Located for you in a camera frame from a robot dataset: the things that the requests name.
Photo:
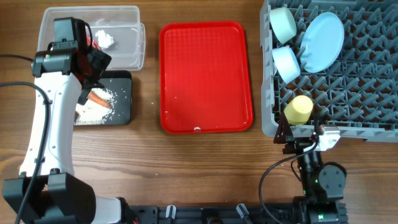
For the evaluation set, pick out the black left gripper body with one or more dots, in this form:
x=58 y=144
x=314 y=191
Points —
x=99 y=61

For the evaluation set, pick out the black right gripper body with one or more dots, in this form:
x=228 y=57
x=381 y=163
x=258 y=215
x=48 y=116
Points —
x=297 y=144

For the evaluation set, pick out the orange carrot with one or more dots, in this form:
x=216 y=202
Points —
x=96 y=99

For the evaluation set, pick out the yellow plastic cup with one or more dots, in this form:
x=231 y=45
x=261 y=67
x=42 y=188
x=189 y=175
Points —
x=298 y=111

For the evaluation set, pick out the white rice pile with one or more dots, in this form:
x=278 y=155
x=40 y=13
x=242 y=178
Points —
x=94 y=114

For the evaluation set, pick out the brown food scrap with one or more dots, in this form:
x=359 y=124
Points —
x=76 y=116

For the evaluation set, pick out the light blue bowl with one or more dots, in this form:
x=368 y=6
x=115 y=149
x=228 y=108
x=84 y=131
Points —
x=286 y=63

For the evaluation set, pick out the light blue plate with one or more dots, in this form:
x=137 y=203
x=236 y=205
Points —
x=322 y=42

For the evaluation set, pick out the mint green bowl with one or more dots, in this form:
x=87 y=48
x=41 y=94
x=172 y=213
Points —
x=283 y=24

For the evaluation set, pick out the red snack wrapper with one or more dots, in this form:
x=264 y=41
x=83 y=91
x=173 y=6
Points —
x=92 y=42

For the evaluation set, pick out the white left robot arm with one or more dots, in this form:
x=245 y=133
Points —
x=46 y=189

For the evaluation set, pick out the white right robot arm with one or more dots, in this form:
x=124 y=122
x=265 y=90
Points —
x=323 y=183

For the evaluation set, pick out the black waste tray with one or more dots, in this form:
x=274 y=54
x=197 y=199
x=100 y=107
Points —
x=120 y=82

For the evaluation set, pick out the clear plastic waste bin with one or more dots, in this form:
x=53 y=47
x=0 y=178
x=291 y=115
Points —
x=123 y=23

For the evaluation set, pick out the grey dishwasher rack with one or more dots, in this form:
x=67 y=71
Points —
x=358 y=92

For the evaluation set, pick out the crumpled white tissue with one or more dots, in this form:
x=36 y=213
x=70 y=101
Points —
x=104 y=39

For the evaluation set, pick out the red plastic tray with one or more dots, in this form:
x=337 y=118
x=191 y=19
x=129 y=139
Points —
x=204 y=78

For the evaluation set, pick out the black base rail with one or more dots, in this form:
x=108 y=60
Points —
x=282 y=212

